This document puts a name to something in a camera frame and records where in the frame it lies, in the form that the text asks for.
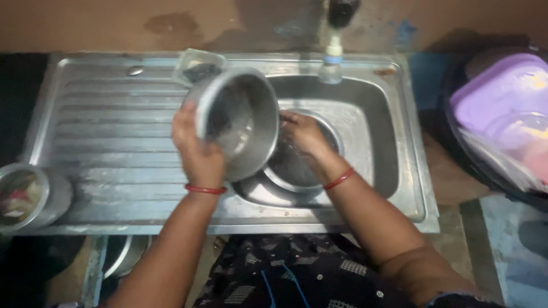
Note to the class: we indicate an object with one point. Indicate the person's left hand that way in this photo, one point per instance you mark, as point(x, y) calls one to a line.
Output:
point(200, 156)

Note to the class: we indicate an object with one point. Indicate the person's right hand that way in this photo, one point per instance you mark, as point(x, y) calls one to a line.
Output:
point(305, 132)

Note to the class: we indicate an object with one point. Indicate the person's right fingers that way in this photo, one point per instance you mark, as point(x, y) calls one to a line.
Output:
point(290, 124)

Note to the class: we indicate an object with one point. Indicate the stainless steel sink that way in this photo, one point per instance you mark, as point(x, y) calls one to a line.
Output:
point(128, 141)

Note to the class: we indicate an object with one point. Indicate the steel bowl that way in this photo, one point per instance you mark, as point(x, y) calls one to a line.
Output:
point(295, 167)

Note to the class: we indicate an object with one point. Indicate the black tub of washed dishes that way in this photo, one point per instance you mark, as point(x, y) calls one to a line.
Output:
point(492, 128)

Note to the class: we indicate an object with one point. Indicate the red bangle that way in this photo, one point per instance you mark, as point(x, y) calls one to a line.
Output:
point(339, 179)
point(205, 189)

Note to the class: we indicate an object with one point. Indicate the person's dark patterned clothing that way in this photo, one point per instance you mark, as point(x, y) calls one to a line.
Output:
point(299, 273)

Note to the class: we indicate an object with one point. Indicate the clear plastic soap container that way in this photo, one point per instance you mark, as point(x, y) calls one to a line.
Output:
point(199, 67)

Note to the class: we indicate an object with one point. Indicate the steel container with scraps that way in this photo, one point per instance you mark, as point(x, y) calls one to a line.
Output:
point(25, 199)

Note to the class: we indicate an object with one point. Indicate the steel vessel under sink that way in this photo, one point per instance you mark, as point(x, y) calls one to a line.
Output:
point(128, 254)

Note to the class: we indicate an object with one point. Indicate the water tap with white nozzle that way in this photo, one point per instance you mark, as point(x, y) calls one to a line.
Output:
point(334, 47)

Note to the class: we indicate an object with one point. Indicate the steel cooking pot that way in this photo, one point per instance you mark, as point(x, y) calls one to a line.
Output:
point(239, 122)

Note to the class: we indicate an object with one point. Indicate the purple plastic lid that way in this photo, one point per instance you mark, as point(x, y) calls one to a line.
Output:
point(505, 92)

